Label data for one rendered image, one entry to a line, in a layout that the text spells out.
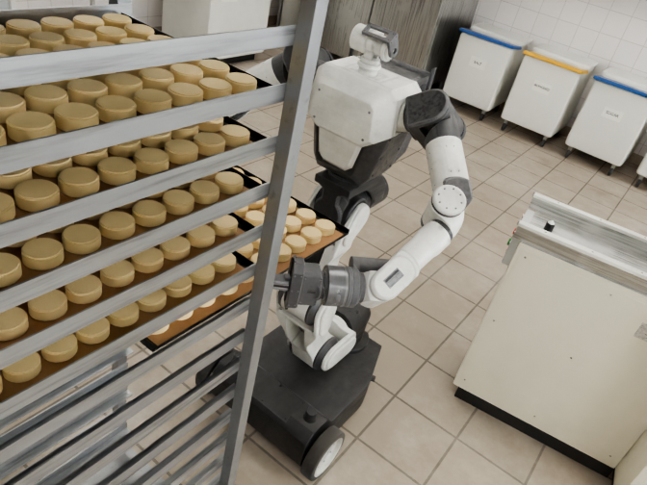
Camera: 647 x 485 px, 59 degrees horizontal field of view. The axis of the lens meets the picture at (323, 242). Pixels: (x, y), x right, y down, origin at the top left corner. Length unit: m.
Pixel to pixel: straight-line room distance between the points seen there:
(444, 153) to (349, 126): 0.28
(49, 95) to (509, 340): 1.94
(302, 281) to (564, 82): 4.63
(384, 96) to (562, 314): 1.15
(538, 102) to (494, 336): 3.59
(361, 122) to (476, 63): 4.35
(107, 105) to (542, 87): 5.08
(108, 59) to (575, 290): 1.83
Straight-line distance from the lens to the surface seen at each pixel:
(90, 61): 0.68
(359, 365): 2.37
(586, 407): 2.49
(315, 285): 1.19
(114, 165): 0.83
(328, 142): 1.61
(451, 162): 1.40
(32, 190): 0.78
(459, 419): 2.59
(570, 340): 2.32
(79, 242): 0.84
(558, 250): 2.16
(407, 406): 2.53
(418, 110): 1.49
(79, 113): 0.76
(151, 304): 1.01
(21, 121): 0.73
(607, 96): 5.54
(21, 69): 0.65
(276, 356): 2.31
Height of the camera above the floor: 1.82
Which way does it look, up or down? 33 degrees down
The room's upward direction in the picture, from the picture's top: 14 degrees clockwise
